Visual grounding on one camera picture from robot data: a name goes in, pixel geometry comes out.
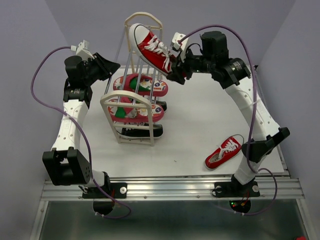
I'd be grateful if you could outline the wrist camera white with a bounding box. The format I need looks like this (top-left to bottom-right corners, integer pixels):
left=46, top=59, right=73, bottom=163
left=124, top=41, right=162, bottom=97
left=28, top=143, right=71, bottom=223
left=70, top=40, right=94, bottom=61
left=170, top=32, right=189, bottom=62

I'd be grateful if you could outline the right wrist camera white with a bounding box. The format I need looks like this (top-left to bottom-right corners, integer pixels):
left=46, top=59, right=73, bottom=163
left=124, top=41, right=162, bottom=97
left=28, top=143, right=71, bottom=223
left=170, top=32, right=189, bottom=62

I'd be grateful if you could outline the pink green flip-flop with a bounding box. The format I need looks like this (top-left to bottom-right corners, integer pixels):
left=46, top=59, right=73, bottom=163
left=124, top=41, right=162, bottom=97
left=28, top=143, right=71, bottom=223
left=123, top=73, right=169, bottom=97
left=103, top=97, right=165, bottom=124

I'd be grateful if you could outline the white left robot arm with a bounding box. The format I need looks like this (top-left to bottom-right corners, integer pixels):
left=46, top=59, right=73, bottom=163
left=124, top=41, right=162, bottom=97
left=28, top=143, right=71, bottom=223
left=42, top=52, right=120, bottom=197

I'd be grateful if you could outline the red sneaker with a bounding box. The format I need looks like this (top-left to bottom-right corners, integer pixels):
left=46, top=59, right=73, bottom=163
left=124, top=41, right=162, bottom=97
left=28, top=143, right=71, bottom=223
left=204, top=134, right=245, bottom=170
left=128, top=23, right=176, bottom=77

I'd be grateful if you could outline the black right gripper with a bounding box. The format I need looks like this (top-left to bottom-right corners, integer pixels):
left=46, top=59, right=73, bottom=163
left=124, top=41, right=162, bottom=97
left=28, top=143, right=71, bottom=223
left=165, top=45, right=215, bottom=85

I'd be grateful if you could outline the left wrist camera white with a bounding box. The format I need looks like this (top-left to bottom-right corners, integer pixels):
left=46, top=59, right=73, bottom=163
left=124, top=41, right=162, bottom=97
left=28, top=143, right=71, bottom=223
left=70, top=40, right=94, bottom=61

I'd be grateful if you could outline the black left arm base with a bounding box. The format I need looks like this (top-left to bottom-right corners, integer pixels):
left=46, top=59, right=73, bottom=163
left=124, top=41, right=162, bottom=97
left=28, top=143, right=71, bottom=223
left=79, top=182, right=128, bottom=218

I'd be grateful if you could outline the aluminium mounting rail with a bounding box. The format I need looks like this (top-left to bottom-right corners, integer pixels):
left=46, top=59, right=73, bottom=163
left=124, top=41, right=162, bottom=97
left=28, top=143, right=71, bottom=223
left=40, top=176, right=305, bottom=202

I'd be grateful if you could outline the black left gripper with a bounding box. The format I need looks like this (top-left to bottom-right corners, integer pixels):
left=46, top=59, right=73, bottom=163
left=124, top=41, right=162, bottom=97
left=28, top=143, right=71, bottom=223
left=84, top=52, right=121, bottom=85

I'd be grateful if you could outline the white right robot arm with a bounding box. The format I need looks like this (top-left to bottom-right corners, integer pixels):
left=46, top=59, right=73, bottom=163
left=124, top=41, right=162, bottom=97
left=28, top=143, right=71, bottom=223
left=167, top=31, right=290, bottom=195

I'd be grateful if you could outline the cream and chrome shoe shelf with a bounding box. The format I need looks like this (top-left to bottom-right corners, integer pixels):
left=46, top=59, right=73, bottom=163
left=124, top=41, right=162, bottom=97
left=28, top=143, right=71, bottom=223
left=100, top=11, right=163, bottom=146

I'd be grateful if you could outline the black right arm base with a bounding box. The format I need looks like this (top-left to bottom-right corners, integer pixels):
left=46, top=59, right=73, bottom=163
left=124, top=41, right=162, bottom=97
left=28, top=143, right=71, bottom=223
left=211, top=181, right=261, bottom=215

